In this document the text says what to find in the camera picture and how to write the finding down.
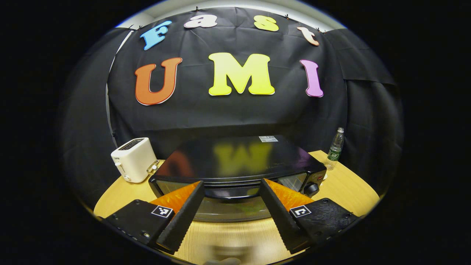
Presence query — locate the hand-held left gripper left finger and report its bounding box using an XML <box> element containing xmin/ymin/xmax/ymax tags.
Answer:
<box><xmin>104</xmin><ymin>180</ymin><xmax>205</xmax><ymax>255</ymax></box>

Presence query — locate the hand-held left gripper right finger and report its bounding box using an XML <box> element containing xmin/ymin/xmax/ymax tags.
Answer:
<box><xmin>259</xmin><ymin>179</ymin><xmax>360</xmax><ymax>255</ymax></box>

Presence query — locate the black electric oven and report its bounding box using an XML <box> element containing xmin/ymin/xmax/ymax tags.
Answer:
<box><xmin>149</xmin><ymin>135</ymin><xmax>327</xmax><ymax>222</ymax></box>

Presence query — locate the white toaster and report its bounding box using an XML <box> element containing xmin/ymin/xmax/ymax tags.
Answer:
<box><xmin>111</xmin><ymin>137</ymin><xmax>158</xmax><ymax>183</ymax></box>

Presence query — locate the clear plastic water bottle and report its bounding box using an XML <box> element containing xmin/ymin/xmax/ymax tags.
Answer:
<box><xmin>325</xmin><ymin>127</ymin><xmax>345</xmax><ymax>170</ymax></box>

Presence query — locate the black backdrop cloth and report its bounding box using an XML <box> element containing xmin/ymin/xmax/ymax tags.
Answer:
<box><xmin>61</xmin><ymin>7</ymin><xmax>405</xmax><ymax>206</ymax></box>

